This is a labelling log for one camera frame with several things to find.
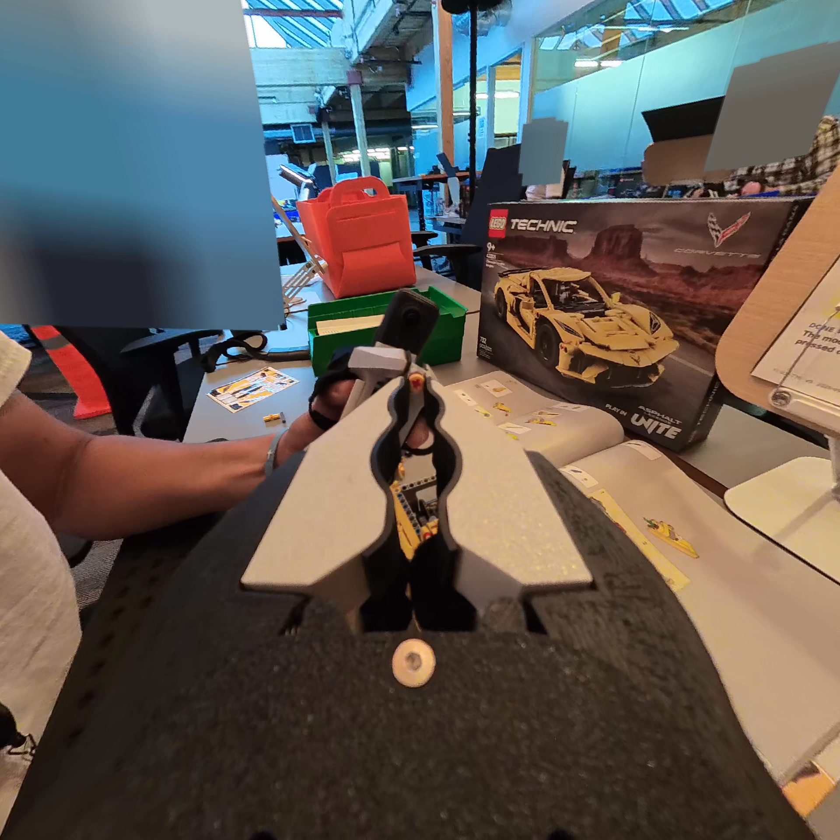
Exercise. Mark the black office chair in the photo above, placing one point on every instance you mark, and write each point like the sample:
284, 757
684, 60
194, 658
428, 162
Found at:
151, 374
453, 262

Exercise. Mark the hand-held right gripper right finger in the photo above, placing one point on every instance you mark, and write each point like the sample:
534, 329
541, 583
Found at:
505, 518

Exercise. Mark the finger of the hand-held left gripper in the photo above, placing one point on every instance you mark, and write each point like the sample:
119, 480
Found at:
415, 413
380, 361

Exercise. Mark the grey desk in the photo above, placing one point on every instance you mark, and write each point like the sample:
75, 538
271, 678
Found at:
216, 430

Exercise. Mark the open instruction booklet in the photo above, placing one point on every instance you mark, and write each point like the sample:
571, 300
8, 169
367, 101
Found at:
735, 623

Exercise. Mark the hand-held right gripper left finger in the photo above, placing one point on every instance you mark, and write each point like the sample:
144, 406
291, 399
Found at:
328, 518

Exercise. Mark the toy car set box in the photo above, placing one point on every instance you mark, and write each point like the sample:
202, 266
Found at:
643, 315

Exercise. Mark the wooden document stand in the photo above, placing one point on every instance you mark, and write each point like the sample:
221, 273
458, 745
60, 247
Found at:
302, 262
754, 341

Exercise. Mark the red fabric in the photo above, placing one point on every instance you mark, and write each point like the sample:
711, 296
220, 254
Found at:
72, 374

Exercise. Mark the yellow sticker sheet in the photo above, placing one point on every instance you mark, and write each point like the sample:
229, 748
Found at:
253, 390

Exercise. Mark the person's left hand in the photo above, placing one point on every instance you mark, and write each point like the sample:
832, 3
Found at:
308, 433

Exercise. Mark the cardboard box with black lid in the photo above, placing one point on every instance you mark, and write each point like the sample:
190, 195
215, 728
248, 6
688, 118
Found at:
676, 131

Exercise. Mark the orange bag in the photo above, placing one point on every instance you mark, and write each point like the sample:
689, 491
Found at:
361, 243

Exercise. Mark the black vertical pole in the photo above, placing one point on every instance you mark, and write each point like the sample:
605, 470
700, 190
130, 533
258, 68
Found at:
472, 98

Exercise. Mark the person's white shirt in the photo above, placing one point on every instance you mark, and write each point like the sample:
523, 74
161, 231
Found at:
33, 558

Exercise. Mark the yellow brick car model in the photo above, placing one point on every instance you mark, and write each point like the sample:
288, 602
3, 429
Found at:
420, 518

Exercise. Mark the person's left forearm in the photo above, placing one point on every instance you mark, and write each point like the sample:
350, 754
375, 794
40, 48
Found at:
131, 472

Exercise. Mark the green plastic bin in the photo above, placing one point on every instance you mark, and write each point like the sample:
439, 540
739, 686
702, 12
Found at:
446, 328

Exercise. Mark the printed instruction sheet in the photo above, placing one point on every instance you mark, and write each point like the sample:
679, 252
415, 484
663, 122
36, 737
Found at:
800, 328

